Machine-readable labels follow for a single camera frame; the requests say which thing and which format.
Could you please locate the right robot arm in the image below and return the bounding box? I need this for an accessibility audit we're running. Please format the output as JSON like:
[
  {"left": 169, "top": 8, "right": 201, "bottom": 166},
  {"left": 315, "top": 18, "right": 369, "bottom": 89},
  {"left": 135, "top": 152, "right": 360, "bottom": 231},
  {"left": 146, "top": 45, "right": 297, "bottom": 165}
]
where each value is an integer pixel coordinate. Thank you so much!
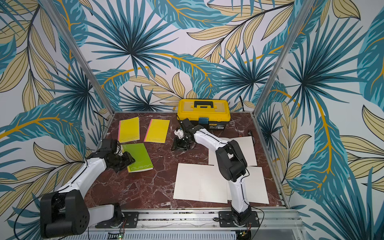
[{"left": 172, "top": 119, "right": 252, "bottom": 227}]

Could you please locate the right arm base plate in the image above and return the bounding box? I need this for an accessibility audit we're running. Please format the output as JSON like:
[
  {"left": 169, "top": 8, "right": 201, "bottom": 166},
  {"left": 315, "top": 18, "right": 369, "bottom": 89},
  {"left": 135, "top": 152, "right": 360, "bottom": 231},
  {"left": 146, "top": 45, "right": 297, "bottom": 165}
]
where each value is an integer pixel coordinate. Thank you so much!
[{"left": 218, "top": 211, "right": 261, "bottom": 228}]

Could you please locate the aluminium front rail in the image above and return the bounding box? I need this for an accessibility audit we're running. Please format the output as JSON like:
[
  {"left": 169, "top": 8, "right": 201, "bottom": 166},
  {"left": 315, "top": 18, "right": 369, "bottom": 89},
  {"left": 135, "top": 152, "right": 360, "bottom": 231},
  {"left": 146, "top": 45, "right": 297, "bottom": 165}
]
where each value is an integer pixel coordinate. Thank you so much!
[{"left": 44, "top": 208, "right": 307, "bottom": 240}]

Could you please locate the yellow cover notebook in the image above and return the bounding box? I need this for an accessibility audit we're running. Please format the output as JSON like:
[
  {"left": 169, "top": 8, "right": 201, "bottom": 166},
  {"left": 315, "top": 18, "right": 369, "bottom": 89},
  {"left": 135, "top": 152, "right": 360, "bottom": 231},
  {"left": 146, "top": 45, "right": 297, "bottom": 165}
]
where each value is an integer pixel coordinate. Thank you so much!
[
  {"left": 144, "top": 119, "right": 170, "bottom": 144},
  {"left": 118, "top": 117, "right": 140, "bottom": 143}
]

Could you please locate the yellow black toolbox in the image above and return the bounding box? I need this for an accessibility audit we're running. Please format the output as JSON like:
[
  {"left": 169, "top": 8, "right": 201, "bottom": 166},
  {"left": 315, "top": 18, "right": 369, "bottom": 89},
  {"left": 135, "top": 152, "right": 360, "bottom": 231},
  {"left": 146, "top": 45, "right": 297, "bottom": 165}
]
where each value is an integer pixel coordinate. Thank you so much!
[{"left": 178, "top": 99, "right": 231, "bottom": 130}]

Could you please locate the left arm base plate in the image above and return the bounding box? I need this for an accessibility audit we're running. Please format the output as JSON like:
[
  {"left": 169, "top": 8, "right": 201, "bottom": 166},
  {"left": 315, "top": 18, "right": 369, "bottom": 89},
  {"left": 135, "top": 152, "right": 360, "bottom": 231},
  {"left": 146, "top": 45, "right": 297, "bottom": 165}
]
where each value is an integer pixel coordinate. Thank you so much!
[{"left": 95, "top": 212, "right": 139, "bottom": 229}]

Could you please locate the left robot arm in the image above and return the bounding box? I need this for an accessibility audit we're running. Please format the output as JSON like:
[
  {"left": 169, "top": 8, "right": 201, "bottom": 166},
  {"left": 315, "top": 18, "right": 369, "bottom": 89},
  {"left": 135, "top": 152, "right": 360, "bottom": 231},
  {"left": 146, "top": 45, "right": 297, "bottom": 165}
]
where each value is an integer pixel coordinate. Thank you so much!
[{"left": 40, "top": 139, "right": 135, "bottom": 239}]

